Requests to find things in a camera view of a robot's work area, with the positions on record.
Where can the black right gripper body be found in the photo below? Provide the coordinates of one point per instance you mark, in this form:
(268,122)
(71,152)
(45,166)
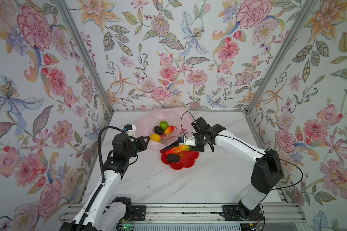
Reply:
(199,139)

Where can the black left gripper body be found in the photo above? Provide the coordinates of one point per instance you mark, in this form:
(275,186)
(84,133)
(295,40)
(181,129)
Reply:
(144,142)

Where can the yellow lemon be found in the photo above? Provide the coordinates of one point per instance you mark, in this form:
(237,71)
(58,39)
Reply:
(155,137)

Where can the dark avocado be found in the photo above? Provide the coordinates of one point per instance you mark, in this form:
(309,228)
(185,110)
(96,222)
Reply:
(173,158)
(158,130)

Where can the pink plastic bag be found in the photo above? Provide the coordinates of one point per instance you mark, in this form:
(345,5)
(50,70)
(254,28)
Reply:
(180,118)

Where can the green round textured fruit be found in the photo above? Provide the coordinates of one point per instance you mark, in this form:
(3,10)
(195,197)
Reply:
(164,125)

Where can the dark purple grape bunch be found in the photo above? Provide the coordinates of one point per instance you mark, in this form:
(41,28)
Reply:
(173,145)

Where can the red yellow mango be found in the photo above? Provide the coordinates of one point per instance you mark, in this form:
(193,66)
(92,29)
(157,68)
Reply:
(169,130)
(173,150)

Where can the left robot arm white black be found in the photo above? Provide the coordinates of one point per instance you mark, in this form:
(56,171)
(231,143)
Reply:
(96,214)

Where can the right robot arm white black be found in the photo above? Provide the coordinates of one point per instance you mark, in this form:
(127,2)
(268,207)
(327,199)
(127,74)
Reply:
(266,165)

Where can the red flower-shaped plate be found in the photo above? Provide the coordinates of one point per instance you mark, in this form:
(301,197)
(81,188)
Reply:
(187,160)

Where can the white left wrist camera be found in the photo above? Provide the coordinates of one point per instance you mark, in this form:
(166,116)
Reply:
(130,130)

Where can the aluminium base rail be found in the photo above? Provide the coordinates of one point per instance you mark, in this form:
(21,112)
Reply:
(219,213)

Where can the left aluminium corner post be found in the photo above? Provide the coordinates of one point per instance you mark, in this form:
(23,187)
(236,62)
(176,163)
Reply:
(69,21)

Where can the aluminium corner post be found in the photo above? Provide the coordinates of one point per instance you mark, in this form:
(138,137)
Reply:
(286,45)
(69,21)

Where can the right aluminium corner post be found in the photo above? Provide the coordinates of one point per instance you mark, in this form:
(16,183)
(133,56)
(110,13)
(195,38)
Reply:
(286,45)

